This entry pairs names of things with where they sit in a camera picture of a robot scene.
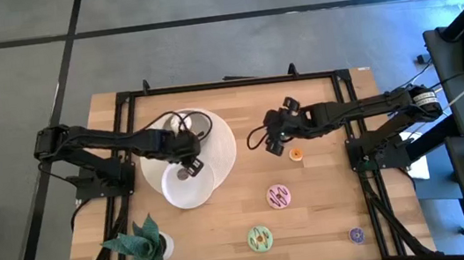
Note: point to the small purple donut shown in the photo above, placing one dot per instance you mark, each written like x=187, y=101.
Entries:
x=357, y=236

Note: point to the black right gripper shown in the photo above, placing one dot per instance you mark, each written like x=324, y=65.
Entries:
x=297, y=122

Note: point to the small orange donut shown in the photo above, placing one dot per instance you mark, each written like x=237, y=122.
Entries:
x=295, y=154

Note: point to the green plant in white pot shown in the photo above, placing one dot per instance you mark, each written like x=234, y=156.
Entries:
x=140, y=248

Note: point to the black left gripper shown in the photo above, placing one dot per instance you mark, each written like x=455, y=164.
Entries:
x=181, y=147

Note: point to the large green donut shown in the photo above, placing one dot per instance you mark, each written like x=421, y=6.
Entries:
x=260, y=239

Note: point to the white paper sheet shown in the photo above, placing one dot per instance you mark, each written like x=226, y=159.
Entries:
x=418, y=168

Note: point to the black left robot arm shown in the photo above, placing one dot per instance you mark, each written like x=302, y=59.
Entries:
x=96, y=140

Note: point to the black aluminium table frame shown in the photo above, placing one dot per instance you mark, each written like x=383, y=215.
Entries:
x=231, y=84

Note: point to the large pink donut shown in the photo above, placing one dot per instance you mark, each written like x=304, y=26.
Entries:
x=278, y=196

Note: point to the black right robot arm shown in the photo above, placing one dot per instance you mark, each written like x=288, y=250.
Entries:
x=366, y=106

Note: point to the white plate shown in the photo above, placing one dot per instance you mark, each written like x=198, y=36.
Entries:
x=188, y=193

